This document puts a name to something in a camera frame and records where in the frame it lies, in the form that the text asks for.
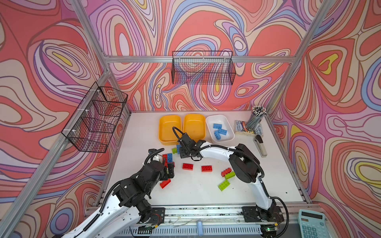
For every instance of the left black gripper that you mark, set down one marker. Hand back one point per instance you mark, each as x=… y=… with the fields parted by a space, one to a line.
x=165 y=176

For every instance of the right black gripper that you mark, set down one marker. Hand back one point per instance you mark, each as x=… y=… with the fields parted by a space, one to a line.
x=182 y=154

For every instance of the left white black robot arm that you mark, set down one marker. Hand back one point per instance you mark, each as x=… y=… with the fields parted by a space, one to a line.
x=126 y=203

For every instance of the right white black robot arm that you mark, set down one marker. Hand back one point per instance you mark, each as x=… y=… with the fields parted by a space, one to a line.
x=247 y=169

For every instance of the red lego left pile upright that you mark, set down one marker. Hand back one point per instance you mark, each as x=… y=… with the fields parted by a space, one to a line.
x=165 y=157

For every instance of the middle yellow plastic bin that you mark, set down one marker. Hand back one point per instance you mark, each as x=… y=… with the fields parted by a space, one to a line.
x=194 y=126

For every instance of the yellow plastic bin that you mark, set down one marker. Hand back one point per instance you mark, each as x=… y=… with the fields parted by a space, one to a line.
x=166 y=135
x=194 y=126

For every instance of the left yellow plastic bin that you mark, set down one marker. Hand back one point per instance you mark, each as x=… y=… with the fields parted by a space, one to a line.
x=166 y=135

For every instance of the white plastic bin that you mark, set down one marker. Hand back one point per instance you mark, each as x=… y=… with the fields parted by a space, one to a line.
x=219 y=119

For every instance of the green lego right small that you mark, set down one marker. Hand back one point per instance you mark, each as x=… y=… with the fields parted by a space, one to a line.
x=230 y=175

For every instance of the green lego right front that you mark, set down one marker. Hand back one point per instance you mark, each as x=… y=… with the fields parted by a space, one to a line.
x=223 y=185

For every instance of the paperback book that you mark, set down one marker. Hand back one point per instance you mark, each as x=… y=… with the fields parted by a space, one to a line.
x=241 y=129

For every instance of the grey stapler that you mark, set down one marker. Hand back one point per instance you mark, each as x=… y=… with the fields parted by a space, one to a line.
x=258 y=141

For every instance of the cup of pencils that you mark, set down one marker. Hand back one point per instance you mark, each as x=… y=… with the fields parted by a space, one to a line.
x=256 y=116

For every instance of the light green calculator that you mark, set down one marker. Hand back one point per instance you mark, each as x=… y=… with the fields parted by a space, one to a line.
x=312 y=224

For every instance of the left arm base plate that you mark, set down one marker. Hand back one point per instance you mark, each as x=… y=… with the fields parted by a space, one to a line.
x=154 y=216

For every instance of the back black wire basket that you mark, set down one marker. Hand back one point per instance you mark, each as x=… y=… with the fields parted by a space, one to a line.
x=203 y=67

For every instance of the black wire basket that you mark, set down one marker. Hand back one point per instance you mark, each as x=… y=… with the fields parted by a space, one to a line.
x=95 y=120
x=203 y=67

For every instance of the left black wire basket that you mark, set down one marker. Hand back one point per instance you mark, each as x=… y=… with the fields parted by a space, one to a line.
x=95 y=120

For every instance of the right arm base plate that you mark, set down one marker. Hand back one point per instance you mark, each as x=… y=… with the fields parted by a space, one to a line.
x=256 y=214

